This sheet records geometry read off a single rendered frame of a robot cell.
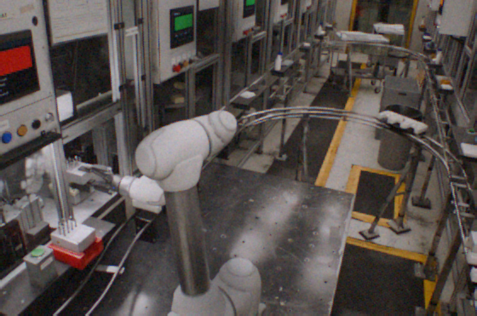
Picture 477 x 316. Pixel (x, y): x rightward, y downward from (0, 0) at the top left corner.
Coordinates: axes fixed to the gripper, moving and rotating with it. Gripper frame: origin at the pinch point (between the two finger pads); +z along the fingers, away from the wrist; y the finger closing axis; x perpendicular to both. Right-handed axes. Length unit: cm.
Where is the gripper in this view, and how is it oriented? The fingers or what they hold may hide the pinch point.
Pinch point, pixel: (86, 174)
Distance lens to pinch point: 188.6
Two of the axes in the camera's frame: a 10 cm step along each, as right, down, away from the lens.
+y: 0.6, -9.0, -4.3
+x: -3.5, 3.8, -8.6
